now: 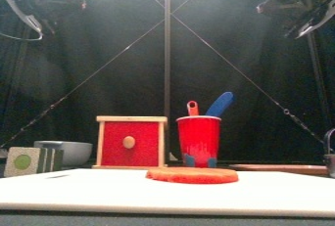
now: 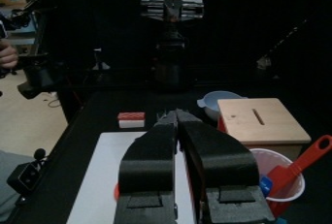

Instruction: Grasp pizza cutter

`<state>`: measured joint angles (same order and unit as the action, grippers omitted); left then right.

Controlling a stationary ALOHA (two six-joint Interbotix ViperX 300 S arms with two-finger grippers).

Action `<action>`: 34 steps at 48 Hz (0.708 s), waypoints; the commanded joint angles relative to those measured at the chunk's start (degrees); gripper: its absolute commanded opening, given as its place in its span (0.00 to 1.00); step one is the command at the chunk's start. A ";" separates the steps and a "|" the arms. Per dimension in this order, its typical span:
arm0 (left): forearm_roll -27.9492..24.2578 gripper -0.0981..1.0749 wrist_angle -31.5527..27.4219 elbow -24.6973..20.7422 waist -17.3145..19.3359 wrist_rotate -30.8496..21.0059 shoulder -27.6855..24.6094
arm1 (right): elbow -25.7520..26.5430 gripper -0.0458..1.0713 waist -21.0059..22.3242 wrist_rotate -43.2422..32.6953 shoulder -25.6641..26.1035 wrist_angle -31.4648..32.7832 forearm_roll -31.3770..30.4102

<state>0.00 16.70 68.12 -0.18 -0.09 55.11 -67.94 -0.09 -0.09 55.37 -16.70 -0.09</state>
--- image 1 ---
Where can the red plastic cup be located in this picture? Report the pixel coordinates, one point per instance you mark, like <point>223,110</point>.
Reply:
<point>198,138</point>

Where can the brown wooden board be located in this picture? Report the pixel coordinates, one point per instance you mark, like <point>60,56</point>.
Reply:
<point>283,169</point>

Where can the white card with green dot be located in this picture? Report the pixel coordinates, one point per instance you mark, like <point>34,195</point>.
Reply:
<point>23,161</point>

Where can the grey bowl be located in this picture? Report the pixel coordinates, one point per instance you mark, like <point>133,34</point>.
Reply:
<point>71,151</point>

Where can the black slanted frame strut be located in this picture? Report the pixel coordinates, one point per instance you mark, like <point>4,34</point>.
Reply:
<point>318,80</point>

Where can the vertical metal frame pole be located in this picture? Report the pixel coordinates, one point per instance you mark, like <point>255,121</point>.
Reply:
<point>168,57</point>

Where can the red wooden drawer box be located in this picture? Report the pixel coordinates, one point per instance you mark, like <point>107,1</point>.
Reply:
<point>130,142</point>

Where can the white cutting board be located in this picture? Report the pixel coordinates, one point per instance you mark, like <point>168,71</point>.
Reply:
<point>165,197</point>

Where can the orange round toy pizza base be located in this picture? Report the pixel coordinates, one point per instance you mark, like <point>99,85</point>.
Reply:
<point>193,175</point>

